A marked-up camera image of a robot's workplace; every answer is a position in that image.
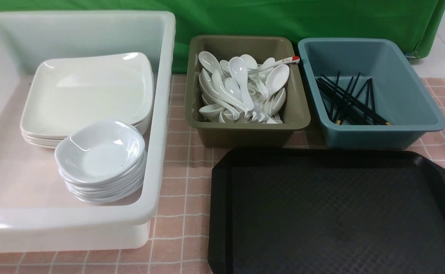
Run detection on pink checkered tablecloth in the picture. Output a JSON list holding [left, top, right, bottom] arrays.
[[0, 75, 445, 274]]

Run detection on black plastic serving tray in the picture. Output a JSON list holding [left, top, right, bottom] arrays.
[[208, 148, 445, 274]]

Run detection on large white square plate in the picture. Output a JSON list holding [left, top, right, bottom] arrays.
[[20, 52, 155, 139]]

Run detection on green cloth backdrop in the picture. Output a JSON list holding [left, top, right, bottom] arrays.
[[0, 0, 445, 73]]

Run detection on olive green plastic bin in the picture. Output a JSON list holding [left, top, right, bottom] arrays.
[[185, 35, 311, 148]]

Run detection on pile of white spoons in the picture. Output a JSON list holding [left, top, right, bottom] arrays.
[[195, 51, 300, 124]]

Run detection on white bowl tray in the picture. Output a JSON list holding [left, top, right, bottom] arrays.
[[54, 119, 146, 185]]

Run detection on blue plastic bin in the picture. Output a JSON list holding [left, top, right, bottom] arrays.
[[298, 38, 445, 150]]

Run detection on stacked white square plates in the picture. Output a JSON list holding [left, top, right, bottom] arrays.
[[21, 115, 153, 148]]

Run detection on red-tipped white spoon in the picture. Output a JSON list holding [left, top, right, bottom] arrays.
[[248, 56, 300, 75]]

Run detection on pile of black chopsticks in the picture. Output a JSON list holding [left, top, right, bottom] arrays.
[[316, 73, 391, 126]]

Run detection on stacked white bowls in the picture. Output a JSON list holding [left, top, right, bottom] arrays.
[[58, 150, 148, 204]]

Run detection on white ceramic spoon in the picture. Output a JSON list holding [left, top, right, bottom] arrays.
[[229, 57, 254, 111]]

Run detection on large white plastic tub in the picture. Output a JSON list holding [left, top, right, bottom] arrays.
[[0, 11, 175, 253]]

